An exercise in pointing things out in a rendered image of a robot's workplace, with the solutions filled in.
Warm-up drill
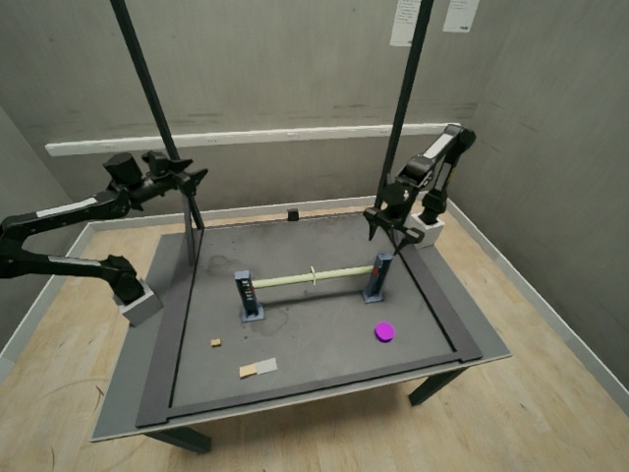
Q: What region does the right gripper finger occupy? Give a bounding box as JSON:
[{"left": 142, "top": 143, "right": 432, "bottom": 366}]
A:
[
  {"left": 184, "top": 168, "right": 208, "bottom": 191},
  {"left": 168, "top": 159, "right": 193, "bottom": 175}
]

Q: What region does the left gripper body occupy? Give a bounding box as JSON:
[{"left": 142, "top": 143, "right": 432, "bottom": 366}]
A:
[{"left": 363, "top": 205, "right": 425, "bottom": 244}]

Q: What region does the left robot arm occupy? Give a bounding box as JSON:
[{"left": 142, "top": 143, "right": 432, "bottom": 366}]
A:
[{"left": 374, "top": 124, "right": 476, "bottom": 230}]

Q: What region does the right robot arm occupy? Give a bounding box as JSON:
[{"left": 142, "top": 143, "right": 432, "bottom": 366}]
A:
[{"left": 0, "top": 150, "right": 172, "bottom": 306}]

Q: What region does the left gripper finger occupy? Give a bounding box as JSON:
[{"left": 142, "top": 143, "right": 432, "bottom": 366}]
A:
[
  {"left": 393, "top": 237, "right": 413, "bottom": 256},
  {"left": 366, "top": 218, "right": 378, "bottom": 241}
]

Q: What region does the purple cylinder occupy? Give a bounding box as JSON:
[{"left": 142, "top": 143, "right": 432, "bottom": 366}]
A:
[{"left": 374, "top": 323, "right": 394, "bottom": 342}]

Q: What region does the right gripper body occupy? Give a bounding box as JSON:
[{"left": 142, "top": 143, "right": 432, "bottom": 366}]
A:
[{"left": 144, "top": 164, "right": 197, "bottom": 198}]

